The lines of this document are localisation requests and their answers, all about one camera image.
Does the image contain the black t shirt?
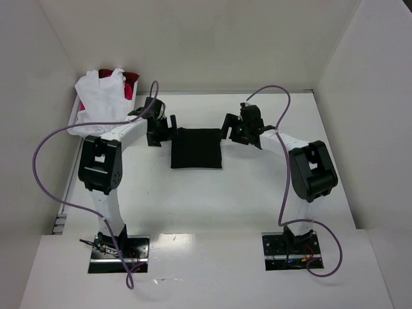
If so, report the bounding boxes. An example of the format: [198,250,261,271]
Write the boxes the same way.
[171,127,222,169]

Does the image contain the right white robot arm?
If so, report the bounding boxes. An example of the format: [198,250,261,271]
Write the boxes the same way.
[221,103,338,250]

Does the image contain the metal base plate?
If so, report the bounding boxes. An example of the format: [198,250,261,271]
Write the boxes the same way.
[262,232,324,271]
[88,236,149,274]

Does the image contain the red t shirt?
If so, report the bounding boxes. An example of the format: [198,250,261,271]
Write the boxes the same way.
[75,68,140,117]

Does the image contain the aluminium table edge rail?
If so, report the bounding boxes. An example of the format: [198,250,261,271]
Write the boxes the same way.
[136,88,314,96]

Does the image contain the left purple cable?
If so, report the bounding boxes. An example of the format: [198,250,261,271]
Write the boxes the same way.
[32,80,160,290]

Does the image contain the white t shirt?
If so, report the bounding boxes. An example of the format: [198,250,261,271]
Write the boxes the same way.
[68,68,139,137]

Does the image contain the grey slotted rail bracket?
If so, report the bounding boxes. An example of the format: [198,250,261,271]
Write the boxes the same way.
[52,214,67,235]

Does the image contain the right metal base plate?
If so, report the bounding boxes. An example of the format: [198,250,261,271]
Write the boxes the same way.
[262,232,324,271]

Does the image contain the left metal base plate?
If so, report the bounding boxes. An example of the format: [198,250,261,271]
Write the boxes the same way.
[88,236,149,274]

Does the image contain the white plastic laundry basket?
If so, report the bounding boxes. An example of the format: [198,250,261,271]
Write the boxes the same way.
[67,80,138,138]

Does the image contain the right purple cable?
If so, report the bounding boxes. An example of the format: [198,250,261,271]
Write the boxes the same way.
[245,85,343,277]

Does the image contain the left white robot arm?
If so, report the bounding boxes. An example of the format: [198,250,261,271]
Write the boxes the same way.
[78,97,171,251]

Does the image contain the purple cable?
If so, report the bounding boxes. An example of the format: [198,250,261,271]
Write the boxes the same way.
[245,85,343,277]
[32,80,160,290]

